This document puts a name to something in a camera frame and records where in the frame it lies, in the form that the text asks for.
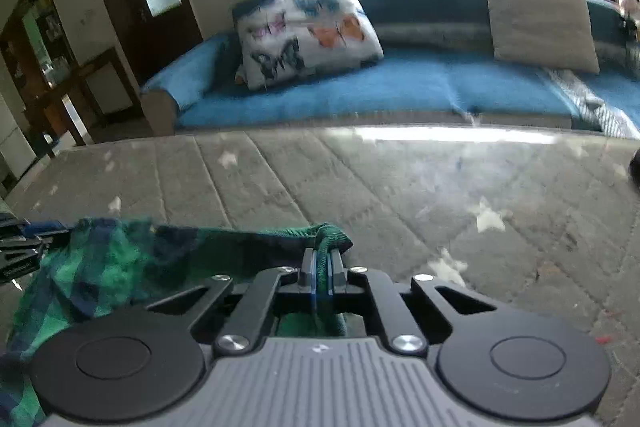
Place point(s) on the butterfly print pillow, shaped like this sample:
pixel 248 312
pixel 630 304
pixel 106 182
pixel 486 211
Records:
pixel 305 32

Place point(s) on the blue sofa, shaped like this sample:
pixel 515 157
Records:
pixel 400 82

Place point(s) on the grey striped blanket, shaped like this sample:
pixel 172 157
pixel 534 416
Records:
pixel 595 102

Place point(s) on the grey quilted table cover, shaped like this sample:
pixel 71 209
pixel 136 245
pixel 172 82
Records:
pixel 350 187

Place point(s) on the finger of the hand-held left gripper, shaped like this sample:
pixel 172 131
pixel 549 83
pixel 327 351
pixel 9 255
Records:
pixel 17 262
pixel 42 229

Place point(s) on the beige pillow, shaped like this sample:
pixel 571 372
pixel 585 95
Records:
pixel 540 22

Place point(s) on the dark wooden display shelf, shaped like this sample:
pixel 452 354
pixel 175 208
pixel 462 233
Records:
pixel 35 37

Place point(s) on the black remote control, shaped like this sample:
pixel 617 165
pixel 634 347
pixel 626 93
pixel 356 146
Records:
pixel 635 164

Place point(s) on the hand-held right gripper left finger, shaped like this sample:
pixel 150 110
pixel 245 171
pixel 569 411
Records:
pixel 309 277

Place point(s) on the green plaid cloth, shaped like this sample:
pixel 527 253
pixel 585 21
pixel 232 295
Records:
pixel 100 267

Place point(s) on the dark wooden door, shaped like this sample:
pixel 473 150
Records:
pixel 140 17

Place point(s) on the small wooden cabinet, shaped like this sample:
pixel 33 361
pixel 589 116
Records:
pixel 107 87

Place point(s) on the white appliance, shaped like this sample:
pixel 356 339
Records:
pixel 15 147

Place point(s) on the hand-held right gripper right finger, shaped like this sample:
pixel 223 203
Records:
pixel 331 277

